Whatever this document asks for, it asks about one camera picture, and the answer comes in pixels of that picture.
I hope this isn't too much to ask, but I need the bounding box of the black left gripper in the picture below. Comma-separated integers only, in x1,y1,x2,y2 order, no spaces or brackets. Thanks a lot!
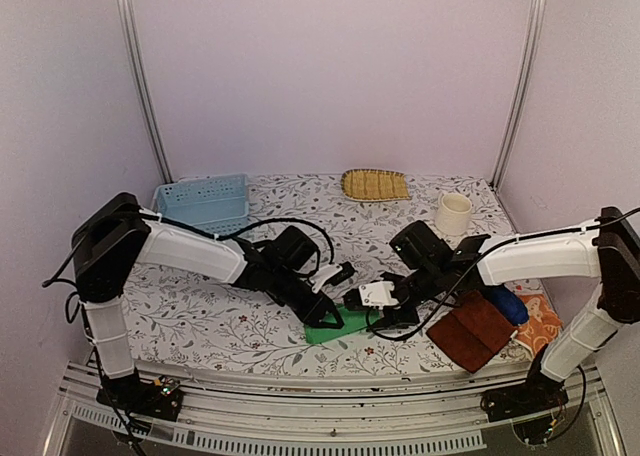
269,269,343,333

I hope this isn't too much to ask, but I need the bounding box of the green microfiber towel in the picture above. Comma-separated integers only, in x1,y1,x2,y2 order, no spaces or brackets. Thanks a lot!
303,304,367,345

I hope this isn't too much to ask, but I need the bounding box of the brown towel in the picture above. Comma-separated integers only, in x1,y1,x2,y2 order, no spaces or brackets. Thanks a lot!
427,291,516,373

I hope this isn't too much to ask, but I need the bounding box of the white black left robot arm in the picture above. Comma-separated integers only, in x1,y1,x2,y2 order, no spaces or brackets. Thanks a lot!
72,192,355,410

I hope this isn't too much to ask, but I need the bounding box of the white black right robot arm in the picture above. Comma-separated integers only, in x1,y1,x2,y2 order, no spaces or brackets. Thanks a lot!
343,206,639,412

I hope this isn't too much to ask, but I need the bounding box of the cream cylindrical cup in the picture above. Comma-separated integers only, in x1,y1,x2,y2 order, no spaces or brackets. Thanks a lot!
434,192,473,236

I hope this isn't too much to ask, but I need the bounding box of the woven bamboo tray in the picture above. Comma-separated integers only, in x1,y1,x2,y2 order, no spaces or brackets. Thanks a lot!
340,169,411,202

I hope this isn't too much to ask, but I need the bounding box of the blue rolled towel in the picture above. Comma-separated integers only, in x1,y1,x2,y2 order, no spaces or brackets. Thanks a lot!
486,285,529,326

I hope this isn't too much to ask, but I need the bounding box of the light blue plastic basket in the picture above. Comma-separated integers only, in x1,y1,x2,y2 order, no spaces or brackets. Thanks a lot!
152,174,249,235

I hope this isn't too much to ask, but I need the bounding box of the orange patterned towel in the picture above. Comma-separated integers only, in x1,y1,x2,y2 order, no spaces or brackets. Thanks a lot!
515,294,563,359

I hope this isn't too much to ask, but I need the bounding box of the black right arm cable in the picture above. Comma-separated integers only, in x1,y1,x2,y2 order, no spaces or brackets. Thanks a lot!
367,215,626,445

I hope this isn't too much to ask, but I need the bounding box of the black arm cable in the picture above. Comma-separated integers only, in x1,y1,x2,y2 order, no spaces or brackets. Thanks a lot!
367,215,626,445
42,215,336,327

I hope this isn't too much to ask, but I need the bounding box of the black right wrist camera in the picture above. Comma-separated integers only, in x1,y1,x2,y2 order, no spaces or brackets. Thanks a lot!
389,220,453,272

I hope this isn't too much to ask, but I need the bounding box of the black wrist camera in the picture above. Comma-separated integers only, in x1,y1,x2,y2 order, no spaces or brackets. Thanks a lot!
271,226,319,275
389,220,453,272

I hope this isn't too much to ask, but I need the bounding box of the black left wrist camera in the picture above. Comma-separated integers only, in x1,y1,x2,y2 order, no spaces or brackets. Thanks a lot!
271,226,319,275

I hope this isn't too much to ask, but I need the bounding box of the aluminium front rail base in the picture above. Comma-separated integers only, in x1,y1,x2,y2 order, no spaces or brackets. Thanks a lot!
42,360,626,456

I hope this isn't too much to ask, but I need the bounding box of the right aluminium frame post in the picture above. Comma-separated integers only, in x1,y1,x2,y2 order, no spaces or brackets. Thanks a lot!
490,0,547,193

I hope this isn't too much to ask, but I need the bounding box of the aluminium frame post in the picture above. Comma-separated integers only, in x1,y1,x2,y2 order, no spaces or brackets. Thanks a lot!
490,0,547,193
116,0,173,184

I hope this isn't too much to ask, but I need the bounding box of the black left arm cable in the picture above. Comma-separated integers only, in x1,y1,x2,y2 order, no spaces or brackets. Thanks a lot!
42,215,336,327

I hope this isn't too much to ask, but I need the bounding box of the left aluminium frame post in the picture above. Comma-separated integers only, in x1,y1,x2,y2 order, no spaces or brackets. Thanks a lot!
116,0,173,184

